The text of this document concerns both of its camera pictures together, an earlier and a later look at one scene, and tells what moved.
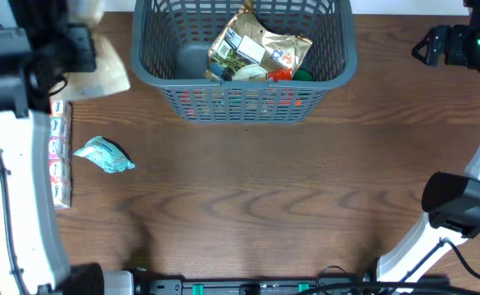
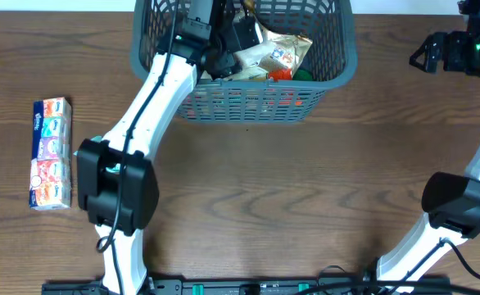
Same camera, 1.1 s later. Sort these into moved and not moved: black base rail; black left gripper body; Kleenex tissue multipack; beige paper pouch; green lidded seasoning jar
Moved: beige paper pouch; black left gripper body
Not moved: black base rail; green lidded seasoning jar; Kleenex tissue multipack
